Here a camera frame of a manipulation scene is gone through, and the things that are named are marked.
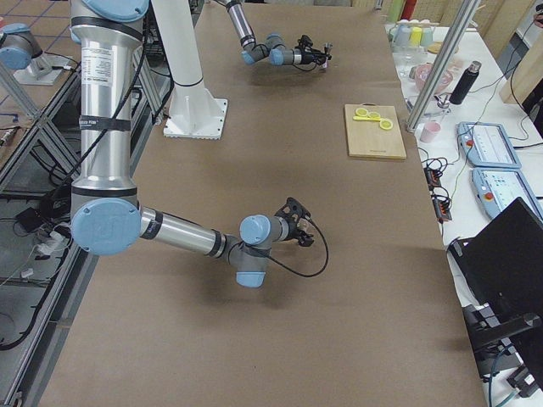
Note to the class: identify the pale green cup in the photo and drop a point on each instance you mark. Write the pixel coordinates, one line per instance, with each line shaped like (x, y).
(427, 37)

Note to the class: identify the near teach pendant tablet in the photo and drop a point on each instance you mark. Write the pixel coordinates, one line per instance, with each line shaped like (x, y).
(496, 188)

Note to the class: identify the yellow cup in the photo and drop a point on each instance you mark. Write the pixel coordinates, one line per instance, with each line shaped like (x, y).
(416, 34)

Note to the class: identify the grey blue cup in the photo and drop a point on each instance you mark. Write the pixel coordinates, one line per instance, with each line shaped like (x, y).
(402, 36)

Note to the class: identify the pink plastic cup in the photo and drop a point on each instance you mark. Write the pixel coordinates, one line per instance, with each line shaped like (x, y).
(430, 131)

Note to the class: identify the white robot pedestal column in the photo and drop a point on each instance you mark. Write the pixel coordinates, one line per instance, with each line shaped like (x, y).
(193, 111)

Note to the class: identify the black water bottle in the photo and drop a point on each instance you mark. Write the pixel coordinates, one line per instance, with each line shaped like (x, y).
(465, 83)

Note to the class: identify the black laptop monitor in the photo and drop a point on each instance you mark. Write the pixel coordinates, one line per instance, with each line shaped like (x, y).
(503, 263)

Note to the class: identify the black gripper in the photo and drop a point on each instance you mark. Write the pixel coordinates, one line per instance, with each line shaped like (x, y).
(290, 232)
(310, 54)

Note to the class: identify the yellow lemon slice near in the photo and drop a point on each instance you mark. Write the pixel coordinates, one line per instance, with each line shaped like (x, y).
(386, 124)

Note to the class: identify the orange black power strip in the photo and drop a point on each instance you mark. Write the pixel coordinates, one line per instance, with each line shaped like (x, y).
(439, 196)

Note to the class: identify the teach pendant tablet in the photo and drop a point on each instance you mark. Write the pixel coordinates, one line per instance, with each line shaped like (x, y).
(487, 145)
(496, 188)

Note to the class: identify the far teach pendant tablet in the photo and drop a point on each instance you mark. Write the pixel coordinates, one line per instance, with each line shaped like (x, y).
(487, 145)

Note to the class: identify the aluminium frame post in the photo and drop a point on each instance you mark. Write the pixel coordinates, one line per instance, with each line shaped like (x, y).
(452, 38)

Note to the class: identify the clear glass shaker cup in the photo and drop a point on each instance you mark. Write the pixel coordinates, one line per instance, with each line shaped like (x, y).
(303, 225)

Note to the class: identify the yellow lemon slice far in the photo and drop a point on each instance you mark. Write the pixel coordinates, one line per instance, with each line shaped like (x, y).
(361, 112)

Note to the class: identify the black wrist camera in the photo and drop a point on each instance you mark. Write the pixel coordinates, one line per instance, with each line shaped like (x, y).
(305, 42)
(293, 210)

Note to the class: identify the wooden cutting board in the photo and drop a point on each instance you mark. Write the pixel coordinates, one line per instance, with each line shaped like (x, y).
(365, 139)

